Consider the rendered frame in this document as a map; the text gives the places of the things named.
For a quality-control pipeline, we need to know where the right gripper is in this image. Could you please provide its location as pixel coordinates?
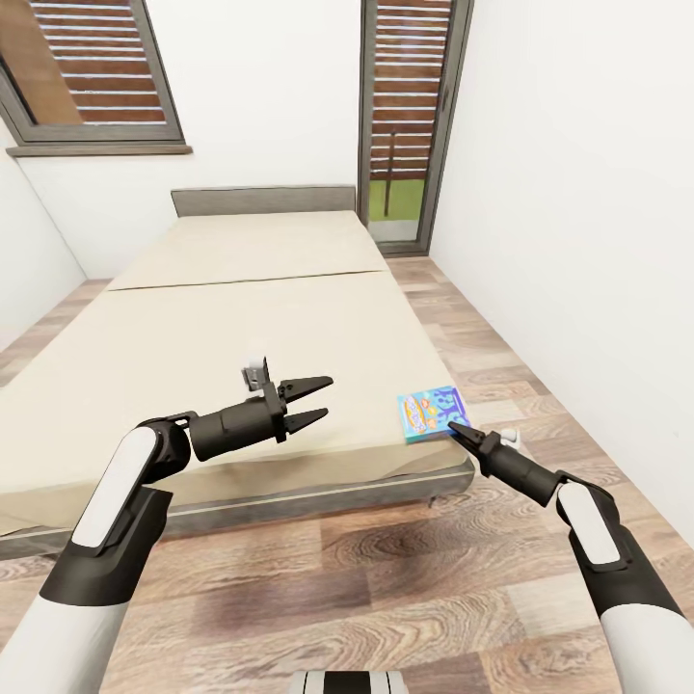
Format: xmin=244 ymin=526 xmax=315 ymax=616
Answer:
xmin=447 ymin=421 xmax=538 ymax=494

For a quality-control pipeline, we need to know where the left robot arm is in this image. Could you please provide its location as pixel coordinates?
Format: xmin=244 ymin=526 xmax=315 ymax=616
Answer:
xmin=0 ymin=353 xmax=334 ymax=694

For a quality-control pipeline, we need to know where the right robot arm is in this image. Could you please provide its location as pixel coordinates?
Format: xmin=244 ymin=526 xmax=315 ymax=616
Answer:
xmin=447 ymin=421 xmax=694 ymax=694

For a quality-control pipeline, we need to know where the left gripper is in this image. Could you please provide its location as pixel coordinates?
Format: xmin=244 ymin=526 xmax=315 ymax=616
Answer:
xmin=221 ymin=376 xmax=334 ymax=451

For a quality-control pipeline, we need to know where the board game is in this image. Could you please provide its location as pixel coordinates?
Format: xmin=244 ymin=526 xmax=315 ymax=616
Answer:
xmin=397 ymin=385 xmax=471 ymax=442

